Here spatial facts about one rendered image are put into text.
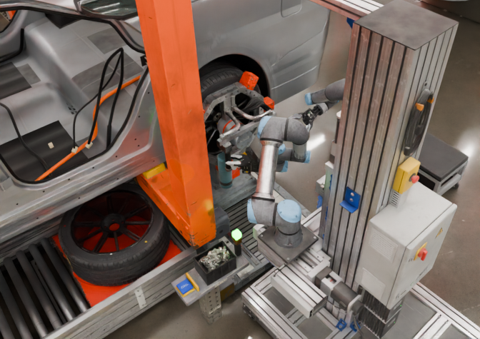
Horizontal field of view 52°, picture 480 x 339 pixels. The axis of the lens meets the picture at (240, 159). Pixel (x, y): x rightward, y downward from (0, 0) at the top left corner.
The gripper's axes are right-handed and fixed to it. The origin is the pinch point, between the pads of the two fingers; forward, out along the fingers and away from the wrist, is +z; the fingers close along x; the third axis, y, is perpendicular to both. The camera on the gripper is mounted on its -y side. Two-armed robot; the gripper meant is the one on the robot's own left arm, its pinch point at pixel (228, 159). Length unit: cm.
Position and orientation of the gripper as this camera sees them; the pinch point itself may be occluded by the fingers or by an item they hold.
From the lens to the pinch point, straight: 294.5
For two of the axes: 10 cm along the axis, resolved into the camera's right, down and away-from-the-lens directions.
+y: 0.3, 7.2, 6.9
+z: -9.9, -0.7, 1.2
